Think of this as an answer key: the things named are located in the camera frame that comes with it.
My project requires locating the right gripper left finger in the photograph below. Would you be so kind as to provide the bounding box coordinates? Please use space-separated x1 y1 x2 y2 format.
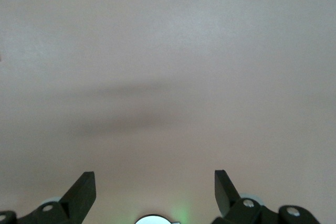
0 171 97 224

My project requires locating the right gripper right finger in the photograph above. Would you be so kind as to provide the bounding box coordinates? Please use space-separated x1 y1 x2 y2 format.
211 169 322 224

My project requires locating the brown table cloth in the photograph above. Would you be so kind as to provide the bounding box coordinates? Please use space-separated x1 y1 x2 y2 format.
0 0 336 224

